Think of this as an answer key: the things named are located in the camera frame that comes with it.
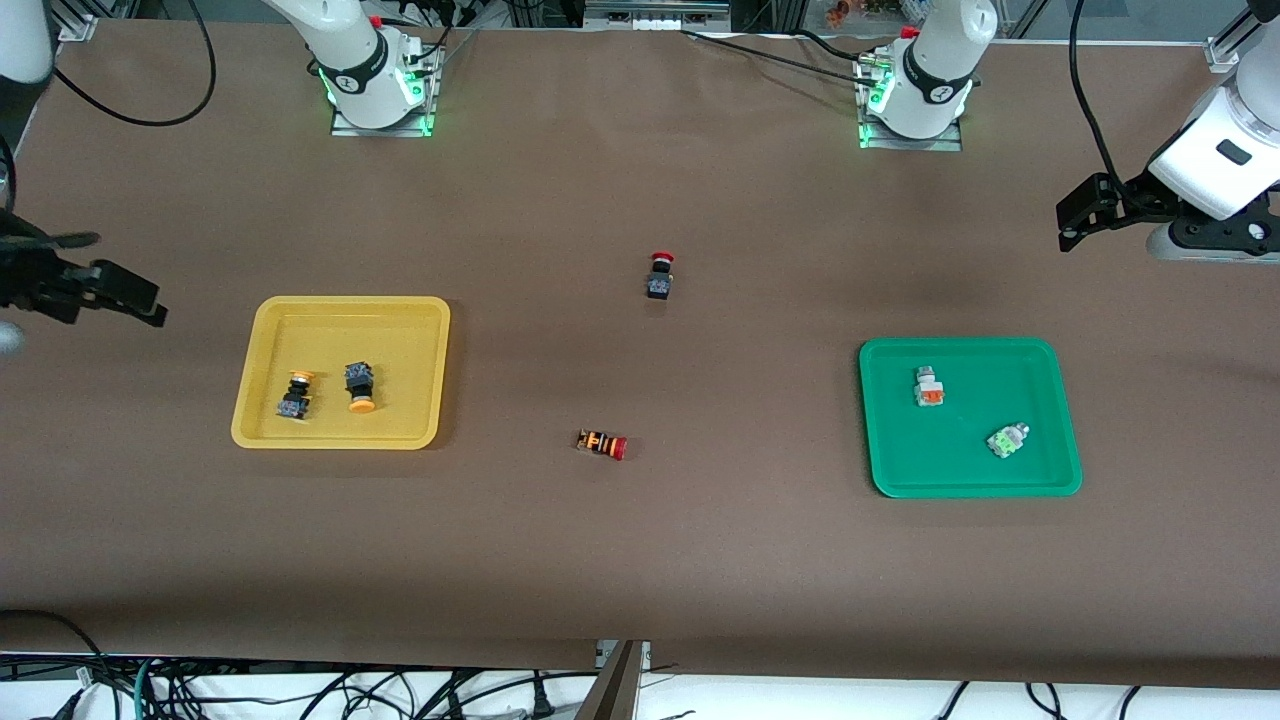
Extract yellow mushroom pushbutton black body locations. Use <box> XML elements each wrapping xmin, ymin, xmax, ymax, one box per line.
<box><xmin>344</xmin><ymin>362</ymin><xmax>379</xmax><ymax>415</ymax></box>
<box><xmin>277</xmin><ymin>370</ymin><xmax>316</xmax><ymax>421</ymax></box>

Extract green plastic tray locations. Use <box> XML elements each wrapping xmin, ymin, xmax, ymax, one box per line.
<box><xmin>858</xmin><ymin>337</ymin><xmax>1084</xmax><ymax>499</ymax></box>

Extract yellow plastic tray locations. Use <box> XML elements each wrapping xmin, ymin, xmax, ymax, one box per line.
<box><xmin>231</xmin><ymin>295</ymin><xmax>451</xmax><ymax>450</ymax></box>

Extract brown table cover sheet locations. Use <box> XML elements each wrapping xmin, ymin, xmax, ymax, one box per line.
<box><xmin>0</xmin><ymin>18</ymin><xmax>1280</xmax><ymax>691</ymax></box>

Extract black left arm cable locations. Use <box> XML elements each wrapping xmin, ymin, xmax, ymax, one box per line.
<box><xmin>1068</xmin><ymin>0</ymin><xmax>1131</xmax><ymax>189</ymax></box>

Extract short black table cable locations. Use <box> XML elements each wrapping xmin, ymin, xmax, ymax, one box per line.
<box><xmin>798</xmin><ymin>30</ymin><xmax>863</xmax><ymax>61</ymax></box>

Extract black looped cable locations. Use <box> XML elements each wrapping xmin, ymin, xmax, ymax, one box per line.
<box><xmin>0</xmin><ymin>608</ymin><xmax>107</xmax><ymax>720</ymax></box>

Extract long black table cable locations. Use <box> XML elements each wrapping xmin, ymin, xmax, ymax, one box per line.
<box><xmin>682</xmin><ymin>30</ymin><xmax>873</xmax><ymax>85</ymax></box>

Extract green cable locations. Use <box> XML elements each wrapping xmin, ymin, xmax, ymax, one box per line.
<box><xmin>133</xmin><ymin>658</ymin><xmax>163</xmax><ymax>720</ymax></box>

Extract brown wooden post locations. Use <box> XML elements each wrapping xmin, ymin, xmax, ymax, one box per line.
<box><xmin>574</xmin><ymin>640</ymin><xmax>644</xmax><ymax>720</ymax></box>

